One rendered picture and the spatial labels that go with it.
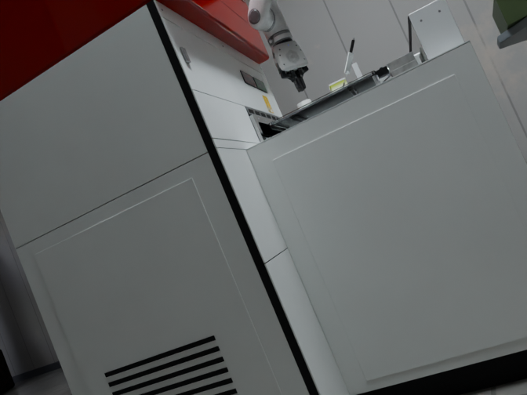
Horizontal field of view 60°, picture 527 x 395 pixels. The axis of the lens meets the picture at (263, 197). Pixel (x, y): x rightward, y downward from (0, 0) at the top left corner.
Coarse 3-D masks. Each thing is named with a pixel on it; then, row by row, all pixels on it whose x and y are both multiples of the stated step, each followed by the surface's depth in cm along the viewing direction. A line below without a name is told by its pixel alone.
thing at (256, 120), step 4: (252, 116) 144; (256, 116) 148; (252, 120) 144; (256, 120) 146; (260, 120) 150; (264, 120) 154; (268, 120) 159; (272, 120) 164; (256, 124) 144; (260, 124) 152; (264, 124) 154; (256, 128) 144; (276, 128) 169; (280, 128) 172; (284, 128) 176; (256, 132) 144; (260, 132) 144; (260, 136) 144; (264, 136) 146; (268, 136) 151; (260, 140) 144
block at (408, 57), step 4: (412, 52) 135; (404, 56) 136; (408, 56) 136; (412, 56) 135; (396, 60) 137; (400, 60) 136; (404, 60) 136; (408, 60) 136; (412, 60) 135; (388, 64) 137; (392, 64) 137; (396, 64) 137; (400, 64) 136; (404, 64) 136; (388, 68) 139; (392, 68) 137; (396, 68) 137
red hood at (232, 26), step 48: (0, 0) 126; (48, 0) 121; (96, 0) 117; (144, 0) 112; (192, 0) 122; (240, 0) 179; (0, 48) 128; (48, 48) 122; (240, 48) 163; (0, 96) 129
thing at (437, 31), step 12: (444, 0) 115; (420, 12) 117; (432, 12) 116; (444, 12) 115; (420, 24) 117; (432, 24) 116; (444, 24) 115; (456, 24) 114; (420, 36) 117; (432, 36) 116; (444, 36) 115; (456, 36) 114; (432, 48) 116; (444, 48) 116
